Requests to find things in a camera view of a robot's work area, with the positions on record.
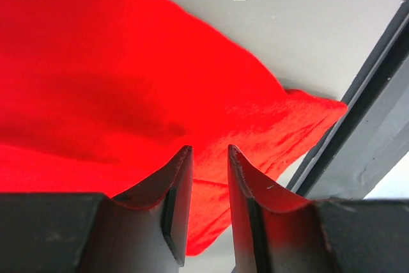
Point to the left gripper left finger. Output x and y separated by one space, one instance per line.
144 228

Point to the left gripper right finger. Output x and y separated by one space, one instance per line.
274 230

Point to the red t shirt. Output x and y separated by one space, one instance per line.
98 94

